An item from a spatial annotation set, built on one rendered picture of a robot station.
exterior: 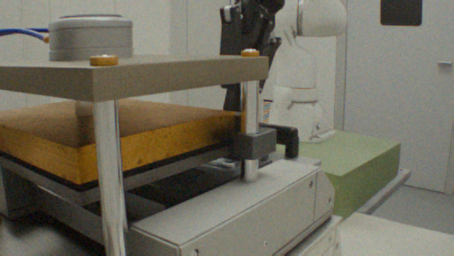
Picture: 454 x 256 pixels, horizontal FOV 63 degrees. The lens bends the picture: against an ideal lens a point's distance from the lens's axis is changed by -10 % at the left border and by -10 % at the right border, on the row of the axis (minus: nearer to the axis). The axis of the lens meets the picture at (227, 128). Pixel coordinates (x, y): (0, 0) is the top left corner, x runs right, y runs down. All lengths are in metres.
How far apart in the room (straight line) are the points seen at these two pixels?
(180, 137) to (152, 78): 0.08
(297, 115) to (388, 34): 2.41
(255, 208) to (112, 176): 0.12
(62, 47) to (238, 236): 0.21
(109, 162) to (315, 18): 0.88
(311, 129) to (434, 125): 2.34
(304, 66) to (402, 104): 2.38
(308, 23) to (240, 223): 0.82
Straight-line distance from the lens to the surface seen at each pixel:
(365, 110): 3.51
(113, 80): 0.23
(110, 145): 0.24
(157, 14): 3.02
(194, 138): 0.34
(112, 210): 0.25
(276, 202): 0.34
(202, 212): 0.30
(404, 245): 0.83
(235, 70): 0.32
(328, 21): 1.07
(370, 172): 1.00
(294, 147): 0.55
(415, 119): 3.39
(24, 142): 0.33
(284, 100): 1.08
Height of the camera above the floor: 1.12
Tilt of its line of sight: 12 degrees down
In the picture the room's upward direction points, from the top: straight up
